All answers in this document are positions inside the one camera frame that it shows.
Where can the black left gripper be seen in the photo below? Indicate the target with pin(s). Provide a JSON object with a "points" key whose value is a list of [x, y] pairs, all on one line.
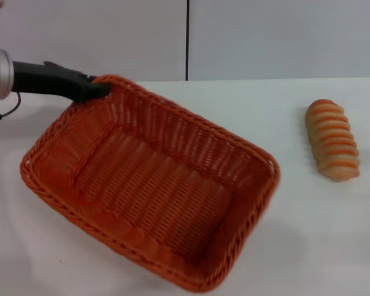
{"points": [[43, 78]]}

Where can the orange woven plastic basket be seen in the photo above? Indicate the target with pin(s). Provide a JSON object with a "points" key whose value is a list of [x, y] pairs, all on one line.
{"points": [[154, 197]]}

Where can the striped orange and cream bread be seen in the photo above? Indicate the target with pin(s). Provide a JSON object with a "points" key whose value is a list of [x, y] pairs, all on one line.
{"points": [[333, 142]]}

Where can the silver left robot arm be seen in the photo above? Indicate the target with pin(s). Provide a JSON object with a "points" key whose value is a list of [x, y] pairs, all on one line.
{"points": [[0, 74]]}

